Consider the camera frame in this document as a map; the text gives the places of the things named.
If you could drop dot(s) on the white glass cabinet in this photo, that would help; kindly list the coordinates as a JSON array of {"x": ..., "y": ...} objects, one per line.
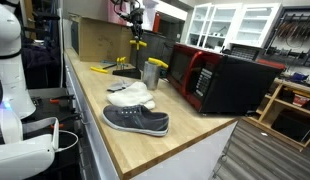
[{"x": 219, "y": 26}]

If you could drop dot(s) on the dark grey sneaker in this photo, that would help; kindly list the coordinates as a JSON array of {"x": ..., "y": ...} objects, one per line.
[{"x": 137, "y": 119}]

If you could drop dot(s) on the yellow T-handle hex key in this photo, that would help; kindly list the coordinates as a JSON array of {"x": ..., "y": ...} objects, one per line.
[{"x": 134, "y": 60}]

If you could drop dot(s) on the large yellow T-handle wrench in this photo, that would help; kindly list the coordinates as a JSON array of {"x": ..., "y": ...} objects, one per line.
[{"x": 102, "y": 69}]

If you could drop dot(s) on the black orange clamp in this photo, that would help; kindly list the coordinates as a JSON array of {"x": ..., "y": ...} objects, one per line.
[{"x": 56, "y": 100}]

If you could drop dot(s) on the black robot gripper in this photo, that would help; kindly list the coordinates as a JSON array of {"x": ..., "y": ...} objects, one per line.
[{"x": 136, "y": 19}]

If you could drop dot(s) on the black wedge key stand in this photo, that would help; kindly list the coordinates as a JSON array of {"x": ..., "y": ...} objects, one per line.
[{"x": 130, "y": 73}]

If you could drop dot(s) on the red black microwave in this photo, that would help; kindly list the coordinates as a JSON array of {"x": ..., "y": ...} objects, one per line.
[{"x": 219, "y": 83}]

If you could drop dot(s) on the cardboard box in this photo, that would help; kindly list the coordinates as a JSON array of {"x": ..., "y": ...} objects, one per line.
[{"x": 100, "y": 40}]

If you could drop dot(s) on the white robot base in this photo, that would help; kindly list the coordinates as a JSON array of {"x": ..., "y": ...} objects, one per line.
[{"x": 27, "y": 151}]

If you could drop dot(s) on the white terry towel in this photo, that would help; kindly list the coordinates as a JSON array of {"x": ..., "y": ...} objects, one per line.
[{"x": 135, "y": 94}]

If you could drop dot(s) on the grey ribbed cloth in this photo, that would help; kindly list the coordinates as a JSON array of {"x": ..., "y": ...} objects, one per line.
[{"x": 120, "y": 85}]

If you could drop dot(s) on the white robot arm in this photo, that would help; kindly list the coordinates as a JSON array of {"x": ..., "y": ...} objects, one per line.
[{"x": 123, "y": 8}]

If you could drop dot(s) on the wooden shelf unit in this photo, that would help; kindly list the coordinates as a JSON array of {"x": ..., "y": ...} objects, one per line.
[{"x": 285, "y": 113}]

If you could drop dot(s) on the grey metal tin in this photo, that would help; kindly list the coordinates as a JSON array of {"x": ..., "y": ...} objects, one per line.
[{"x": 151, "y": 74}]

